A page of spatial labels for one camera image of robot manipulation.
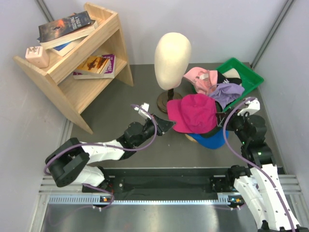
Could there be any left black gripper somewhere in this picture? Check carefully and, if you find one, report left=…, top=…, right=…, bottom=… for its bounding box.
left=134, top=114, right=176, bottom=147

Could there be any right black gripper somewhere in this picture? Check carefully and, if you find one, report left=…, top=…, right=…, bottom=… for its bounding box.
left=216, top=106, right=251, bottom=144

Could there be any blue cap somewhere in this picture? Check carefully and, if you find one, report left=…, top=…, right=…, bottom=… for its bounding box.
left=188, top=130, right=225, bottom=149

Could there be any magenta cap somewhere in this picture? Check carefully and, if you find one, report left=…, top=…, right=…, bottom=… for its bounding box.
left=167, top=93, right=217, bottom=134

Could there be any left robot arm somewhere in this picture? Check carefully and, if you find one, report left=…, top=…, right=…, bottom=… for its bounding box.
left=44, top=115, right=176, bottom=192

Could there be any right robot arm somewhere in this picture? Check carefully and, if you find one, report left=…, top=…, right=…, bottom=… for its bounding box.
left=216, top=111, right=308, bottom=232

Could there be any round wooden hat stand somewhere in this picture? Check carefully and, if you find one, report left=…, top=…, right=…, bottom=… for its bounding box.
left=185, top=134, right=198, bottom=143

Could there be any dark wooden mannequin stand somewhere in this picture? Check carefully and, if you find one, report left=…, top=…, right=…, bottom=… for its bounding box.
left=157, top=89, right=182, bottom=114

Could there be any lavender cap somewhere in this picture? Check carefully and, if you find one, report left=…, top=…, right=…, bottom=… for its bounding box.
left=208, top=83, right=245, bottom=109

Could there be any green plastic bin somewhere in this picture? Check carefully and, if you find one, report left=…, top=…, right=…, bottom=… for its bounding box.
left=192, top=57, right=265, bottom=113

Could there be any black beige cap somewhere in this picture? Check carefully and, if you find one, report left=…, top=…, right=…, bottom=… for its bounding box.
left=217, top=68, right=242, bottom=86

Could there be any light pink cap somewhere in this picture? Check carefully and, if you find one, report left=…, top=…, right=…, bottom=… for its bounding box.
left=183, top=67, right=218, bottom=95

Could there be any cream mannequin head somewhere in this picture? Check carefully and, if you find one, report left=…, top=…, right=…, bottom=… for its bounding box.
left=154, top=32, right=192, bottom=90

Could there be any orange purple paperback book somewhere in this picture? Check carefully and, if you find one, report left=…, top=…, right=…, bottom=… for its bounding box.
left=72, top=54, right=116, bottom=80

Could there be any wooden bookshelf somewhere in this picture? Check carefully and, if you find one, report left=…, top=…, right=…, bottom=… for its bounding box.
left=13, top=2, right=134, bottom=134

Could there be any blue cover book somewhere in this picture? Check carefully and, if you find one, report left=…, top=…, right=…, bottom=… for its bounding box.
left=51, top=40, right=80, bottom=57

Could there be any dark cover paperback book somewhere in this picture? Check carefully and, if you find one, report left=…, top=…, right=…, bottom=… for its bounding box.
left=38, top=11, right=98, bottom=49

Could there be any pink power adapter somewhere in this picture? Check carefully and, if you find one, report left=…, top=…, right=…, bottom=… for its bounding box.
left=25, top=46, right=50, bottom=69

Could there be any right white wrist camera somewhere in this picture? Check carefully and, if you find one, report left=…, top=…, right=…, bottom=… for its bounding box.
left=237, top=97, right=260, bottom=116

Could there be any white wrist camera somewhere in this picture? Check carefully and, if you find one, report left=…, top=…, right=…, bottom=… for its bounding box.
left=134, top=102, right=151, bottom=119
left=237, top=97, right=260, bottom=116

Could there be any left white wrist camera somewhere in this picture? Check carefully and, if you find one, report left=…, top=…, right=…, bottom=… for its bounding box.
left=134, top=102, right=151, bottom=119

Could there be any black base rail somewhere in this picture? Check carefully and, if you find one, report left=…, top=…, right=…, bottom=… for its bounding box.
left=82, top=168, right=242, bottom=201

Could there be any grey cable duct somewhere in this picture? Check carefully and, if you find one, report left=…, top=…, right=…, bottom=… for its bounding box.
left=48, top=194, right=245, bottom=207

